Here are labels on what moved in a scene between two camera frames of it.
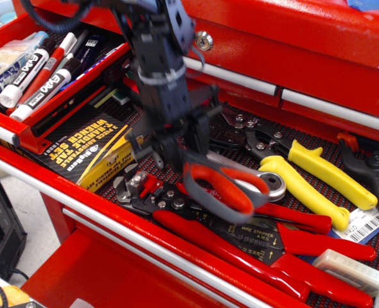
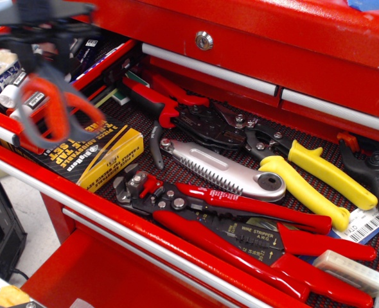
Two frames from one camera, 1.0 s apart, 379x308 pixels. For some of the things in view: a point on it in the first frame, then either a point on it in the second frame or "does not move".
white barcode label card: (362, 222) does not move
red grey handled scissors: (225, 192) -> (54, 111)
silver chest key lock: (203, 40) does not move
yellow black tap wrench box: (95, 145) does not move
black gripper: (169, 109) -> (59, 22)
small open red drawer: (29, 69) does not move
